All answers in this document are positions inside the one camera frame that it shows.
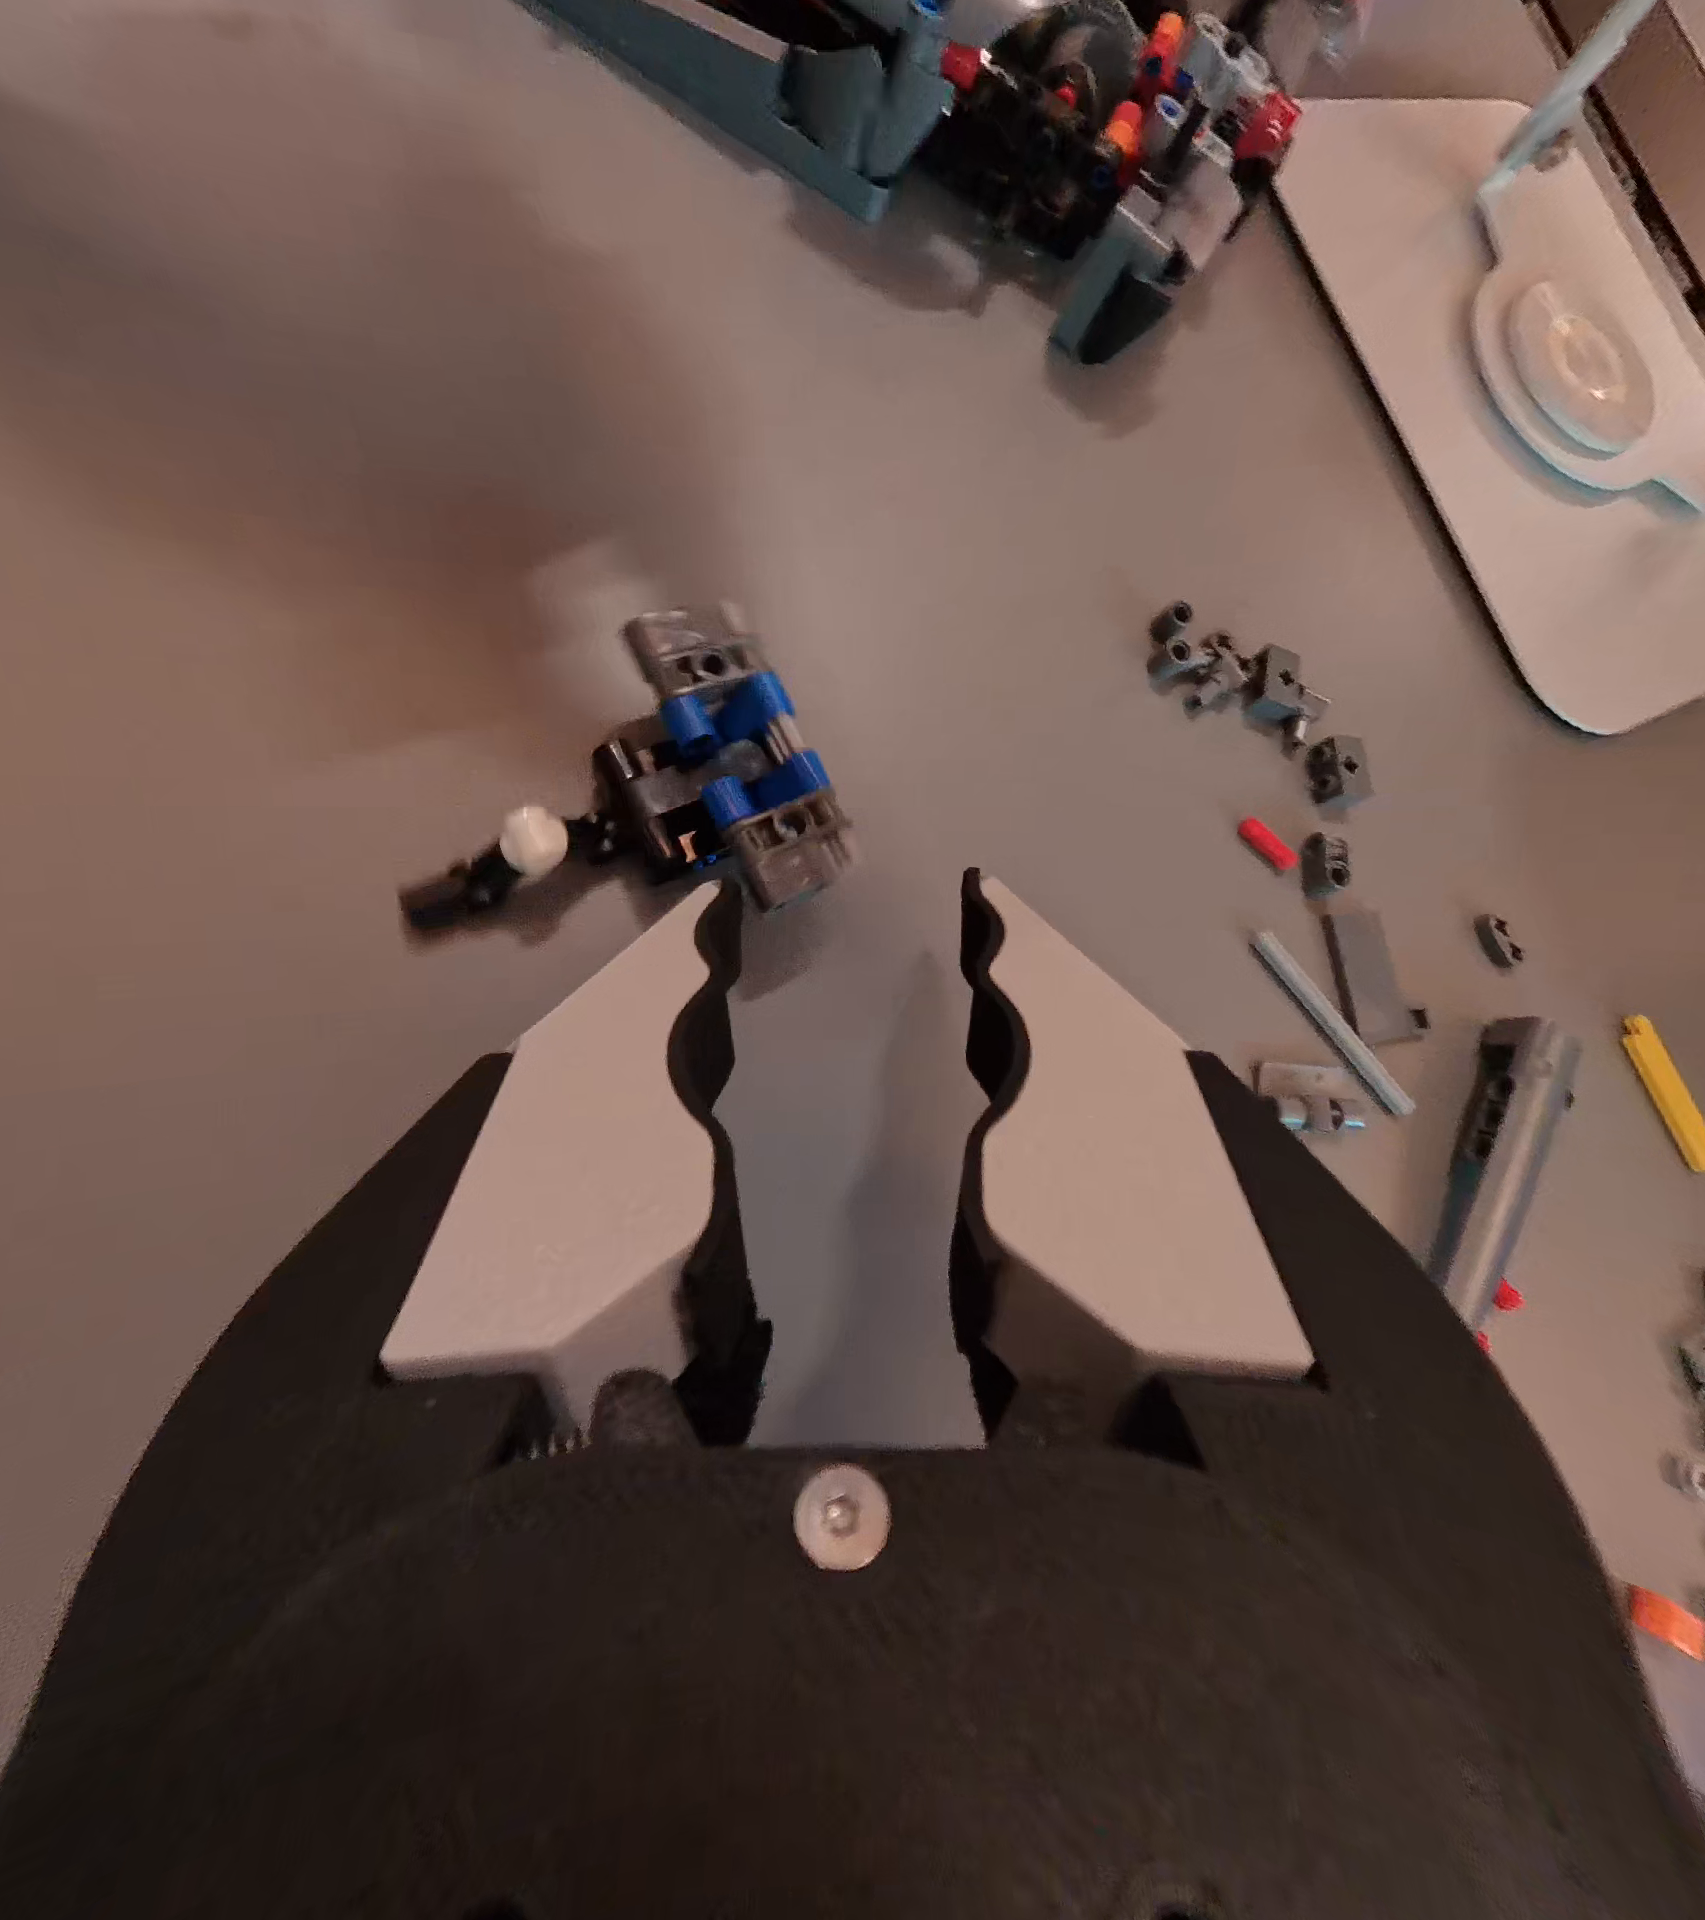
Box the long grey lego axle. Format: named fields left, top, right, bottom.
left=1251, top=929, right=1417, bottom=1122

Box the long grey lego panel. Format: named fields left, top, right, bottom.
left=1425, top=1018, right=1588, bottom=1340

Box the lego car chassis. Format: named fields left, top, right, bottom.
left=521, top=0, right=1305, bottom=364

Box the blue and grey lego assembly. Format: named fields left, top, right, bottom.
left=400, top=601, right=858, bottom=936

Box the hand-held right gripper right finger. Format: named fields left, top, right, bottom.
left=953, top=867, right=1317, bottom=1391

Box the grey lego bracket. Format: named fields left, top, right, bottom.
left=1254, top=1059, right=1371, bottom=1137

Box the white book stand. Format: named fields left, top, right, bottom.
left=1273, top=0, right=1705, bottom=737

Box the yellow lego beam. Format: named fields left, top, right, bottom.
left=1621, top=1014, right=1705, bottom=1173

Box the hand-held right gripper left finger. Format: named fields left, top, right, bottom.
left=378, top=881, right=744, bottom=1391

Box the dark grey flat lego plate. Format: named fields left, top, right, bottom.
left=1317, top=908, right=1435, bottom=1047

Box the cluster of grey lego connectors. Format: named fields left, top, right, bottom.
left=1150, top=601, right=1380, bottom=812

